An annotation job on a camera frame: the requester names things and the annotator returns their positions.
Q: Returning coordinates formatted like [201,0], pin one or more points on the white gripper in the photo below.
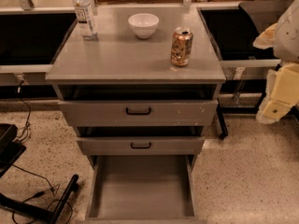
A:
[288,37]

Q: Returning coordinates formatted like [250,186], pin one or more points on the grey bottom drawer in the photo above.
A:
[142,190]

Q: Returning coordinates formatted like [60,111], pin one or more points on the grey drawer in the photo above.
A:
[155,145]
[138,113]
[142,190]

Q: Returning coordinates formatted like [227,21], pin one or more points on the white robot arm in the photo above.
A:
[286,39]

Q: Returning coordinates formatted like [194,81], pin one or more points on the grey drawer cabinet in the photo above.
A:
[119,66]

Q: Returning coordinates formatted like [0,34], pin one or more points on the grey top drawer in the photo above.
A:
[138,113]

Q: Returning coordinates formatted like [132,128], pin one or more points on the grey middle drawer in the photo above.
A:
[155,145]

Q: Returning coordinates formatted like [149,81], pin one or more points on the black side table stand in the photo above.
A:
[264,13]

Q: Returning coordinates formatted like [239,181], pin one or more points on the gold soda can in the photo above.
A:
[181,46]

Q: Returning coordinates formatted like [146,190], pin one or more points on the white ceramic bowl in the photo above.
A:
[143,25]

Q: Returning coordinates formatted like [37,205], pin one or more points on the clear plastic water bottle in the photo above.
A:
[86,23]

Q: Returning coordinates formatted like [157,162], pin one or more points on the black stand base left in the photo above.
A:
[24,186]

